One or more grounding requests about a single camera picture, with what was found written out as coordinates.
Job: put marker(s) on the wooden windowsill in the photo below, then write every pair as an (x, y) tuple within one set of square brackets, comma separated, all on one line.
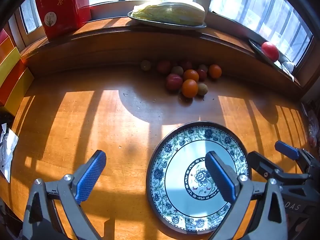
[(100, 27)]

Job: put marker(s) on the napa cabbage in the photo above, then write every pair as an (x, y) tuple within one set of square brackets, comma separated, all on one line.
[(170, 12)]

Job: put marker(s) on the red gift box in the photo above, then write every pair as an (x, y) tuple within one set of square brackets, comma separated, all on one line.
[(3, 36)]

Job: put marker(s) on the oval patterned plate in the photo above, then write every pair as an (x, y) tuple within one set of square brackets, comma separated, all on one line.
[(160, 24)]

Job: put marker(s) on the blue floral round plate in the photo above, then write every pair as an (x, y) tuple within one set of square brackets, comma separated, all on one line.
[(180, 167)]

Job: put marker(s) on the orange gift box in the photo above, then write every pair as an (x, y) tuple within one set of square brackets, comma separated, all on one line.
[(5, 48), (12, 85)]

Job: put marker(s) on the small patterned plate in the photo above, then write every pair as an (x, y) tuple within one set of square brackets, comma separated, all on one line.
[(260, 52)]

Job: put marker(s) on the large red tomato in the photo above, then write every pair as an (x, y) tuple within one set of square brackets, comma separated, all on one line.
[(270, 50)]

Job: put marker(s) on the crumpled silver wrapper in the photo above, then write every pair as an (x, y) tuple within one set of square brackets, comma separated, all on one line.
[(7, 150)]

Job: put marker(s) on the orange mandarin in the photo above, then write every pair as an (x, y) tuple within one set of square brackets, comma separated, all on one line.
[(189, 88), (191, 75), (215, 71)]

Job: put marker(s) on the red apple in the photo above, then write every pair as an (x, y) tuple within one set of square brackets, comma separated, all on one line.
[(174, 82)]

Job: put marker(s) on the brown kiwi fruit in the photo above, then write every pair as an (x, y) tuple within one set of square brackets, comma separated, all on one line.
[(202, 89)]

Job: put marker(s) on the white crumpled tissue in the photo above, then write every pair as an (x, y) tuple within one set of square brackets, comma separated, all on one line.
[(287, 66)]

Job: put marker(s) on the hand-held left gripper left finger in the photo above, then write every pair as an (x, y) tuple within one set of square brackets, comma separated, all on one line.
[(91, 177)]

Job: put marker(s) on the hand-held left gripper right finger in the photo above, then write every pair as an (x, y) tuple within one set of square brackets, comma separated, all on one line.
[(220, 177)]

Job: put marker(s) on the clear plastic bag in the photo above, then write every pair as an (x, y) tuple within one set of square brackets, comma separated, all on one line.
[(313, 127)]

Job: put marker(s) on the red tea box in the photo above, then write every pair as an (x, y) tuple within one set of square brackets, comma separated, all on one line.
[(60, 7)]

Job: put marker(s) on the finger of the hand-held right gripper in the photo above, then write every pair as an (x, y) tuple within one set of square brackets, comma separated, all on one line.
[(260, 162), (287, 150)]

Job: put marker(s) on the red lychee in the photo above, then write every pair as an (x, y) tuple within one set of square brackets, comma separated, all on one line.
[(186, 65), (163, 66)]

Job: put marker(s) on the yellowish longan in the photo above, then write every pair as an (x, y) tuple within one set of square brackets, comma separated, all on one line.
[(177, 70), (145, 65), (203, 68)]

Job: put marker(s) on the red cherry tomato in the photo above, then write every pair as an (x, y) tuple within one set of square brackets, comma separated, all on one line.
[(201, 75)]

